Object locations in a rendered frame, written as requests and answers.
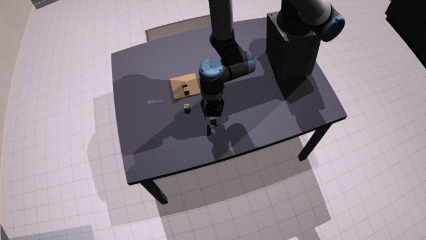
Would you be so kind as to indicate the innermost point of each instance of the tan square mat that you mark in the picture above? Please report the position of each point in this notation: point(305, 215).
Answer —
point(177, 88)

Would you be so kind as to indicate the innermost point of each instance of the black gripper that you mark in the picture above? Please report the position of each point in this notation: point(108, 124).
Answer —
point(213, 110)

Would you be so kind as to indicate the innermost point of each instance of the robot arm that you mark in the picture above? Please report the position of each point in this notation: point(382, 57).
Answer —
point(316, 15)

